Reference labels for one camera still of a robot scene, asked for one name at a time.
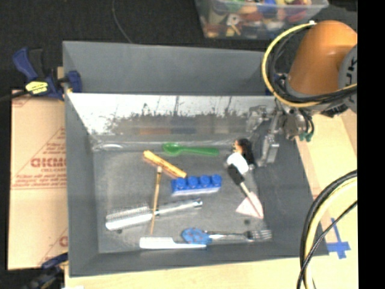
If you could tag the brown cardboard board red print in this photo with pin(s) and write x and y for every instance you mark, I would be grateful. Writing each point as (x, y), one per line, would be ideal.
(36, 191)

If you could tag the black cylinder on white bracket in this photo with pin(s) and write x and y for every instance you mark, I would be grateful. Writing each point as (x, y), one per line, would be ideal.
(331, 110)

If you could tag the silver hair brush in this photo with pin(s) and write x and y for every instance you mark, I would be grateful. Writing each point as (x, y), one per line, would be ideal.
(132, 217)

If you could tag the orange flat comb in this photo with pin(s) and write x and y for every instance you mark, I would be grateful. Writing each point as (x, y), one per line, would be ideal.
(164, 162)

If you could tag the black-haired doll in white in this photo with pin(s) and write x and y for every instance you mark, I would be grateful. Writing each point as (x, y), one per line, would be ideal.
(239, 161)

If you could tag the grey metal bin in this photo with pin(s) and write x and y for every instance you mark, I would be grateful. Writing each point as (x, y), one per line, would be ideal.
(126, 71)

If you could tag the blue studded building block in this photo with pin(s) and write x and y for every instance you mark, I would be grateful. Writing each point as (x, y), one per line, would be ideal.
(197, 184)

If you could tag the thin wooden stick brush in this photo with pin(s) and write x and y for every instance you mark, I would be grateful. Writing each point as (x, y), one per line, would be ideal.
(156, 191)

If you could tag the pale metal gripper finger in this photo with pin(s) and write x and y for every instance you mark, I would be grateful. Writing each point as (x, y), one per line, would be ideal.
(258, 117)
(270, 150)

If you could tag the green plastic spoon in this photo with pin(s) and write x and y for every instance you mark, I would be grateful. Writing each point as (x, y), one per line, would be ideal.
(186, 151)

